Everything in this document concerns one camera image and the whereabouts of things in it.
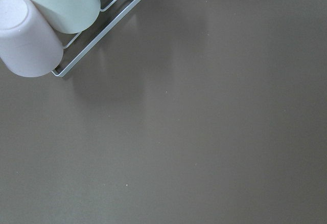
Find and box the white cup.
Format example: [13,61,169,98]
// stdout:
[31,0,101,34]

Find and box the pink cup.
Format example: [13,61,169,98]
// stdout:
[1,0,63,77]

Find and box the white wire cup rack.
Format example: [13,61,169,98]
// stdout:
[52,0,141,77]

